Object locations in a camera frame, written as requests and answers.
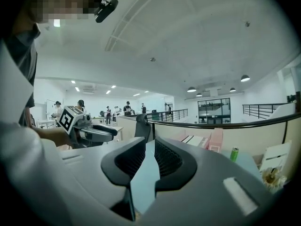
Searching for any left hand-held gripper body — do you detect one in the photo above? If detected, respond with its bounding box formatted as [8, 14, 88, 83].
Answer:
[57, 105, 93, 148]

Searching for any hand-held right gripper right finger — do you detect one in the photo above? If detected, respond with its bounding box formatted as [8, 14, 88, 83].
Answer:
[141, 137, 271, 226]

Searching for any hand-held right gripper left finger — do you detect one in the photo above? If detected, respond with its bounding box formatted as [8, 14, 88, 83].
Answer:
[57, 137, 146, 225]

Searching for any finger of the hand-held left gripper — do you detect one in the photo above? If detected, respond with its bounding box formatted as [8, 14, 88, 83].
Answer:
[79, 128, 115, 143]
[93, 123, 118, 136]

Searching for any person's left forearm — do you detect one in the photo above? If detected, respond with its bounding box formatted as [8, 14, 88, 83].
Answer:
[32, 125, 76, 150]

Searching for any light wooden table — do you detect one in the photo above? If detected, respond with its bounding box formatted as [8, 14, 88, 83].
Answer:
[107, 125, 124, 141]

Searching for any black office chair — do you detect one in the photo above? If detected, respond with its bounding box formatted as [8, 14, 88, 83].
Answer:
[134, 113, 151, 144]

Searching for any white grey striped book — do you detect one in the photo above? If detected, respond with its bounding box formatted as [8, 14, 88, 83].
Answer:
[180, 135, 209, 147]

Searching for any green bottle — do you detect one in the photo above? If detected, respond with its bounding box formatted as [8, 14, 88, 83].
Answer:
[230, 146, 240, 162]

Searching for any pink file box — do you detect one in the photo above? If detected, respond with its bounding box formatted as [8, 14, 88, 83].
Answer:
[208, 128, 224, 153]

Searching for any black metal balustrade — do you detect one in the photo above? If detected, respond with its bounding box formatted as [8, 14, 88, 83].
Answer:
[145, 108, 189, 122]
[242, 103, 289, 120]

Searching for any dried flower bouquet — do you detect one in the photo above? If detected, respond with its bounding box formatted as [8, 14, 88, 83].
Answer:
[261, 167, 287, 194]

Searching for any person's head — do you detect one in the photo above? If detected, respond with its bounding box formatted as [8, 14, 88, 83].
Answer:
[14, 0, 104, 24]

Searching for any black head-worn camera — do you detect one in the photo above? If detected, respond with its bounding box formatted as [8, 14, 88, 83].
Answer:
[95, 0, 119, 24]

